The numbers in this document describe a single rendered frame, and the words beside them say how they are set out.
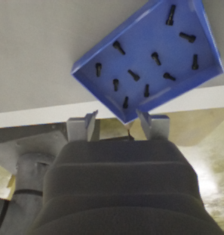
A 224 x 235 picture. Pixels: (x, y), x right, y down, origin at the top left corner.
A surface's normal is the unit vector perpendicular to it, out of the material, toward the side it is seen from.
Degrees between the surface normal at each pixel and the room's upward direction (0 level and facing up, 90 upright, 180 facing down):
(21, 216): 105
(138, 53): 0
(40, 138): 0
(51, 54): 0
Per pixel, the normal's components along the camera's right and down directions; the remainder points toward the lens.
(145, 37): 0.00, 0.70
